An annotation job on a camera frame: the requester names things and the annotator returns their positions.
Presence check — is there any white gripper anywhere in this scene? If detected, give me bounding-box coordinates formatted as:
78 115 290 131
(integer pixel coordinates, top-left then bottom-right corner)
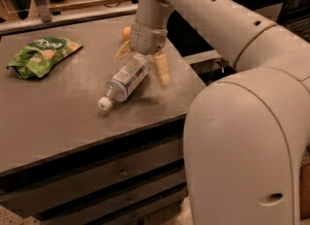
113 21 170 86

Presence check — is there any clear plastic water bottle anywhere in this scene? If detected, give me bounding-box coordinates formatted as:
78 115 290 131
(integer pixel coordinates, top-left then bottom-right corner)
98 53 150 111

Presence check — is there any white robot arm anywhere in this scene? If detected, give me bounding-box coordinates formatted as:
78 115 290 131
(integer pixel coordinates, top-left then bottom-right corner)
130 0 310 225

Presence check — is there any orange ball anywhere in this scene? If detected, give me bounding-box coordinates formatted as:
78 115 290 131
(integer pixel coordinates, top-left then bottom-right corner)
122 26 131 41

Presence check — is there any green snack bag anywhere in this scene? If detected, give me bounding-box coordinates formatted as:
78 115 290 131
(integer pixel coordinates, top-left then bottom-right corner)
7 37 82 80

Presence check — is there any grey drawer cabinet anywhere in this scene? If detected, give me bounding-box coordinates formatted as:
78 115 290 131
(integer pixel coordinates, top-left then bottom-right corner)
0 16 203 225

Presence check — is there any black laptop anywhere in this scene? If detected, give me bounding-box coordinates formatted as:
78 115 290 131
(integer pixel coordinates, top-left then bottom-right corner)
277 0 310 43

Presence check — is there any metal railing frame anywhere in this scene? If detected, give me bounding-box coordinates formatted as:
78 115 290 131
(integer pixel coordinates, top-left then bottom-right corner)
0 0 137 36

